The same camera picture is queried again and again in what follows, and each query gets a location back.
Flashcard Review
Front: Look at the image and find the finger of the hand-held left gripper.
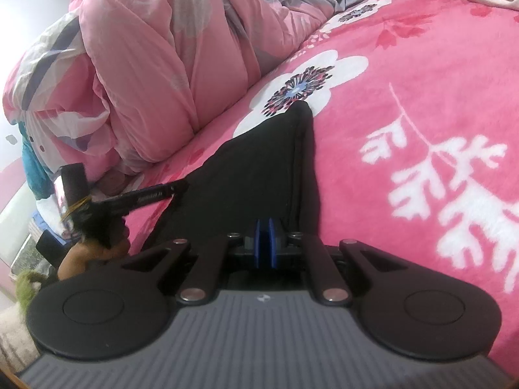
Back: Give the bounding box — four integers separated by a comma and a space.
159, 180, 190, 204

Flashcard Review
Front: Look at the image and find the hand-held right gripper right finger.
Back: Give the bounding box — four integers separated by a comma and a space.
265, 218, 408, 306

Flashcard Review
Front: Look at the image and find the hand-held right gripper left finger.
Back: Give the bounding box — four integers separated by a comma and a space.
122, 219, 267, 305

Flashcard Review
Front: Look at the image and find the black shirt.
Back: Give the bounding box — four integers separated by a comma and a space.
138, 101, 325, 260

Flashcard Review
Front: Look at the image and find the person's left hand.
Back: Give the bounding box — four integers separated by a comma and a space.
58, 240, 129, 281

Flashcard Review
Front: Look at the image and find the pink patterned quilt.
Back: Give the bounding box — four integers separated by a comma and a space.
2, 0, 325, 179

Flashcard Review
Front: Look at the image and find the pink floral bed sheet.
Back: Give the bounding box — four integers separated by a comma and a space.
0, 0, 519, 296

